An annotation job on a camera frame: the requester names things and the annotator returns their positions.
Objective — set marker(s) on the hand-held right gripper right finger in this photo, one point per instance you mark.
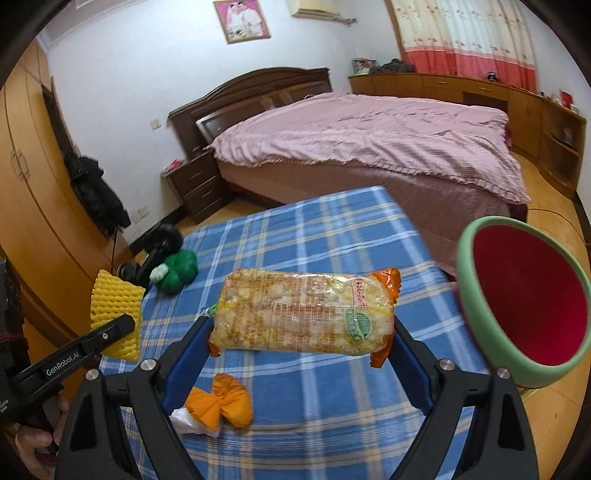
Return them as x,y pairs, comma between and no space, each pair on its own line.
415,369

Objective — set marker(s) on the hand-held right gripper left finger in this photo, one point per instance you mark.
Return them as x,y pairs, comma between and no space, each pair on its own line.
184,360

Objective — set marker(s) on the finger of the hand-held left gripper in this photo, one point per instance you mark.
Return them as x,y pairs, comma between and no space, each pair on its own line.
83,348

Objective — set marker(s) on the yellow foam net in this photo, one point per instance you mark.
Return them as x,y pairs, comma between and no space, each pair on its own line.
111,295

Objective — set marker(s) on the clear and orange snack packet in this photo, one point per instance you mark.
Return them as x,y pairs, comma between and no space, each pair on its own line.
300,314

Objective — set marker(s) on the green bin with red inside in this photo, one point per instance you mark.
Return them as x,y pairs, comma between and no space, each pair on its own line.
531,300

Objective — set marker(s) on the person's left hand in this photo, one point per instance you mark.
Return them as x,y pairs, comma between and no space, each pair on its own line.
34,443

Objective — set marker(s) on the orange toy under paper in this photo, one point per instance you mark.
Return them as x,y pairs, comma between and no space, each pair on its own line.
231,401

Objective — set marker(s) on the white plastic bag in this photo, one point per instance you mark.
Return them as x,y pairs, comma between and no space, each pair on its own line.
184,422

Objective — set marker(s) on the blue plaid tablecloth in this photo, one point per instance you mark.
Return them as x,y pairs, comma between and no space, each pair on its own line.
323,406

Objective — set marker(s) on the light wooden wardrobe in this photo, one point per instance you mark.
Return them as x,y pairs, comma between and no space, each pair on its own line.
37,184

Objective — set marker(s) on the black jacket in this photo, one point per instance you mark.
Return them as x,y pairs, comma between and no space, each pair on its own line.
97,194

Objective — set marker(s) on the dark wooden nightstand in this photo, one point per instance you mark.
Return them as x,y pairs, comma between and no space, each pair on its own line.
198,184

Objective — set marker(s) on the pink item on nightstand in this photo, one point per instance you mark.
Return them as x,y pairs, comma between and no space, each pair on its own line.
176,163

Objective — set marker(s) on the pink bedspread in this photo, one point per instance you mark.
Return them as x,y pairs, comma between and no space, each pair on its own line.
369,134

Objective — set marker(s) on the long low wooden cabinet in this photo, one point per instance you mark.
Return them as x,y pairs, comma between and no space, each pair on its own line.
521,106

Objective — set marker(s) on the dark wooden bed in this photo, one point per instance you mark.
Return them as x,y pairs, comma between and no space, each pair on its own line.
258,83

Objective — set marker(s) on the dark clothes pile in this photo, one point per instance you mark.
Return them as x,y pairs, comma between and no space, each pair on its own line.
392,67

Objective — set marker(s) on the small red box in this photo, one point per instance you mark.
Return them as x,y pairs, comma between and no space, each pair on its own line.
565,98

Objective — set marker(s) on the cream and red curtain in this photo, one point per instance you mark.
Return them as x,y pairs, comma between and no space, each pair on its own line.
461,37

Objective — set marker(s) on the white air conditioner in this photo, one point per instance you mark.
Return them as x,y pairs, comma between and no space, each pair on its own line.
314,8

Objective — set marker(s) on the black suction phone mount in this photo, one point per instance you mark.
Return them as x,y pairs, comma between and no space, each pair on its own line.
161,240

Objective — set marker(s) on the white wall socket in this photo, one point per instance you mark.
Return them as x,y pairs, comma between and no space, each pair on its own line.
142,213

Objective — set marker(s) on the white light switch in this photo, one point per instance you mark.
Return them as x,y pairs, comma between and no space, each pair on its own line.
155,124

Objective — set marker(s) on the small picture frame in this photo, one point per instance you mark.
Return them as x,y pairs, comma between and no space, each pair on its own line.
363,66

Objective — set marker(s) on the framed wall photo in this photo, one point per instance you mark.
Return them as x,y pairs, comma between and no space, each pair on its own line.
240,18

